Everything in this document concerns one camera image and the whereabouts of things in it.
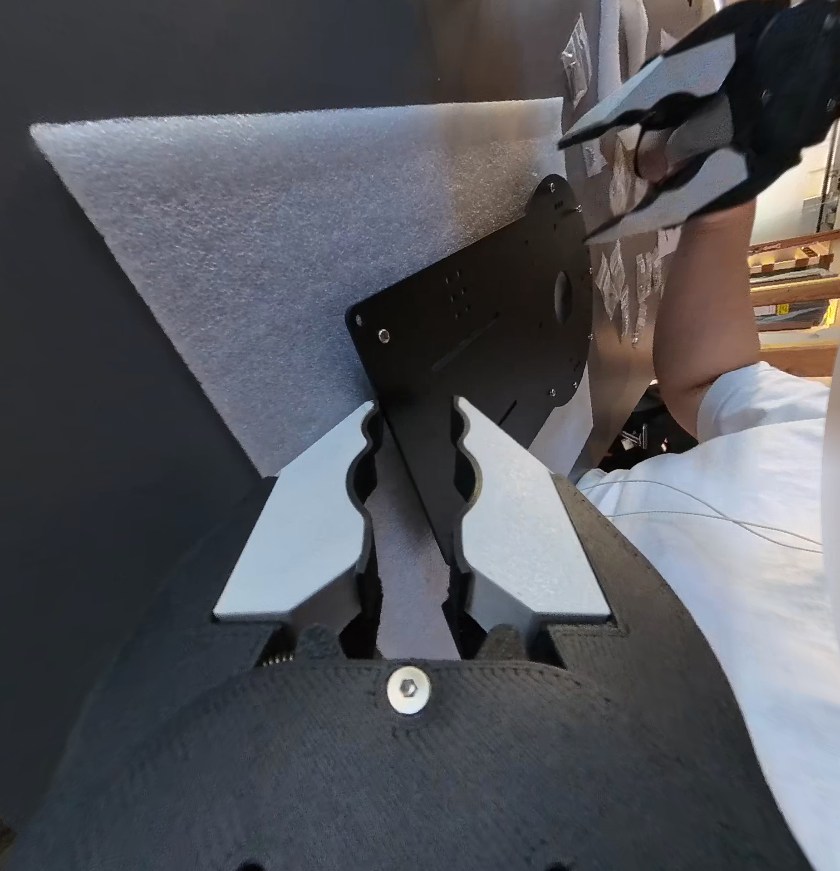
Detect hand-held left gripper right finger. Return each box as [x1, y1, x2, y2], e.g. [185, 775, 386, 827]
[442, 396, 613, 660]

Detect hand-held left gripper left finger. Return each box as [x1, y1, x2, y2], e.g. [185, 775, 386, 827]
[212, 400, 384, 660]

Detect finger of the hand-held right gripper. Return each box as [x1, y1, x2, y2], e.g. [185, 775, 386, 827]
[558, 30, 738, 151]
[583, 145, 752, 247]

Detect black metal base plate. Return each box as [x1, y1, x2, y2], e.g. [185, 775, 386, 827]
[345, 173, 594, 566]

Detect person's right forearm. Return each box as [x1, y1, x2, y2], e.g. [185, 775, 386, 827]
[651, 194, 766, 443]

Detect dark desk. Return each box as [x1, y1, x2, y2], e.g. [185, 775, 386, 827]
[0, 0, 673, 871]

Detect scattered labelled zip bags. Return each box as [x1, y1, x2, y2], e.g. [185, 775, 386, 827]
[561, 14, 673, 348]

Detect wooden shelf rack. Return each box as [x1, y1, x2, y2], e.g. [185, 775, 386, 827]
[747, 228, 840, 378]

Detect white foam sheet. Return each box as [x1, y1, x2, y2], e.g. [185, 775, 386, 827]
[28, 97, 601, 661]

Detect thin white cord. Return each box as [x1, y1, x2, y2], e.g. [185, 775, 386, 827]
[580, 478, 827, 553]

